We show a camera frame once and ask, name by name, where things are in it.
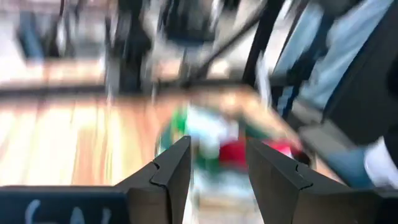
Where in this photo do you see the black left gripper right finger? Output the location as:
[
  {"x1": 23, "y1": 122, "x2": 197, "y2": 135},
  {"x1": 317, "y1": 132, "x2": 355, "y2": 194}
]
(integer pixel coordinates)
[{"x1": 247, "y1": 138, "x2": 398, "y2": 224}]

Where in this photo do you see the beige green gardening bag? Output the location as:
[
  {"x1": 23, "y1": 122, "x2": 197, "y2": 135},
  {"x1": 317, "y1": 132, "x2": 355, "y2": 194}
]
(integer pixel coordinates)
[{"x1": 154, "y1": 102, "x2": 313, "y2": 224}]

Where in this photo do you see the red gardening glove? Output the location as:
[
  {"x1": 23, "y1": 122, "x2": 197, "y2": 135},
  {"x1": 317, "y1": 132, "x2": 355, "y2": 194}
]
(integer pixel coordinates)
[{"x1": 218, "y1": 139, "x2": 301, "y2": 170}]

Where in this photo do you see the person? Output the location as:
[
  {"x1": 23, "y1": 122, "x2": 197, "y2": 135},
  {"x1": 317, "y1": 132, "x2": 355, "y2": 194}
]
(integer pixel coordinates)
[{"x1": 270, "y1": 0, "x2": 398, "y2": 190}]

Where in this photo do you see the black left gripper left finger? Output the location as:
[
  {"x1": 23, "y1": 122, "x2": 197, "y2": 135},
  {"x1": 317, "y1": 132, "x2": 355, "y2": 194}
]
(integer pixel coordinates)
[{"x1": 0, "y1": 135, "x2": 192, "y2": 224}]

